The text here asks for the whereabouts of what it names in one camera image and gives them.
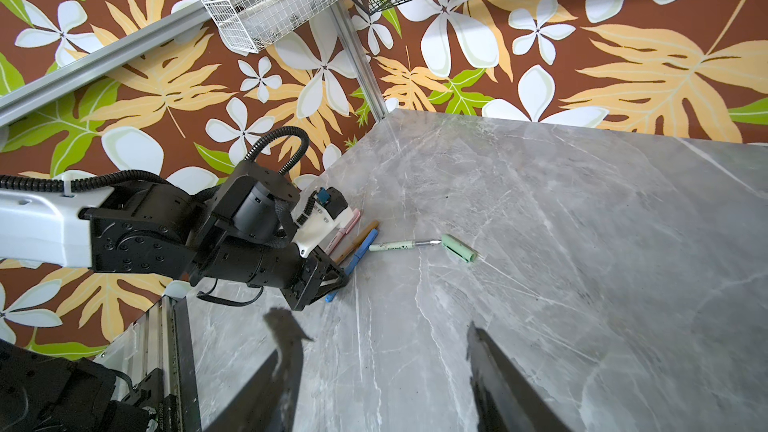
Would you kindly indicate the blue pen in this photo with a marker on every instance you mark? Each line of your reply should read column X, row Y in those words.
column 349, row 265

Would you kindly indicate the green pen cap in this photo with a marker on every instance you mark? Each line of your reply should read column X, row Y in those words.
column 458, row 248

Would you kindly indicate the pink pen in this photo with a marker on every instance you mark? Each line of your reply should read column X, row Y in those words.
column 344, row 231

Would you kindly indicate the green pen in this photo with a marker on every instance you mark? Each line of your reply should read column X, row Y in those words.
column 403, row 245

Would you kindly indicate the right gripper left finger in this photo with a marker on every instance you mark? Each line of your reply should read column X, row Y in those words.
column 268, row 401

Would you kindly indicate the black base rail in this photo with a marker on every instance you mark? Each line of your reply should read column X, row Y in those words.
column 154, row 363

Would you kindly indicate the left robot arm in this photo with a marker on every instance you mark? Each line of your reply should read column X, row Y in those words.
column 131, row 221

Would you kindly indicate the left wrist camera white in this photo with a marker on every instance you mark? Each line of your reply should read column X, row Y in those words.
column 325, row 211

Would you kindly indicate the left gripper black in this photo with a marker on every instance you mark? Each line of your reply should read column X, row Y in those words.
column 245, row 235

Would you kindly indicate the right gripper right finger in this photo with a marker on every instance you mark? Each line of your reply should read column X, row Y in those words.
column 504, row 399

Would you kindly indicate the brown pen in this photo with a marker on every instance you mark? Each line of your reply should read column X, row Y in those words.
column 357, row 242

